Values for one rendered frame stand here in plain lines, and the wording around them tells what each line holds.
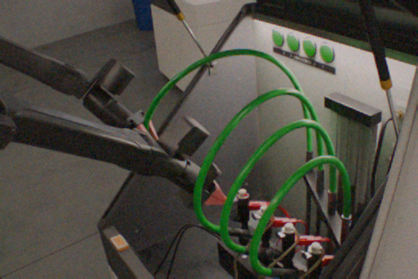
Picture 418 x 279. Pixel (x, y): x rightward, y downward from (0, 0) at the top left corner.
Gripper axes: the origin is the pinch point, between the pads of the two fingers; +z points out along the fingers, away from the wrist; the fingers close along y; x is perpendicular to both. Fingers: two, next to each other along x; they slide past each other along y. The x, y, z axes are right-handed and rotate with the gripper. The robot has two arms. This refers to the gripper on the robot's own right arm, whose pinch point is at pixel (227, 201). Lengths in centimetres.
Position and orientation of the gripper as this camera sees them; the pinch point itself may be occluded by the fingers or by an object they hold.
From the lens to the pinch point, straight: 105.8
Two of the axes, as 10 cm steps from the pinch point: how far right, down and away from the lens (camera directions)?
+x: -3.0, -3.9, 8.7
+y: 6.4, -7.6, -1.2
